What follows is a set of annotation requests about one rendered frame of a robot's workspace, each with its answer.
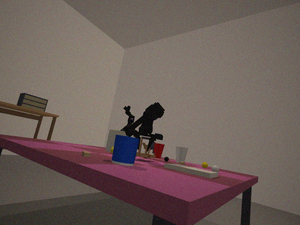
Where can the beige flat bar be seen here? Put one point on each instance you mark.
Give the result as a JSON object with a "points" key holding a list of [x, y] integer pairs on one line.
{"points": [[192, 170]]}

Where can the blue mug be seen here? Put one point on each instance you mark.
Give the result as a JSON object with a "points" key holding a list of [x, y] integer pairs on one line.
{"points": [[125, 149]]}

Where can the red cup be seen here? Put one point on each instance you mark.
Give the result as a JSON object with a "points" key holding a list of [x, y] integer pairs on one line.
{"points": [[158, 149]]}

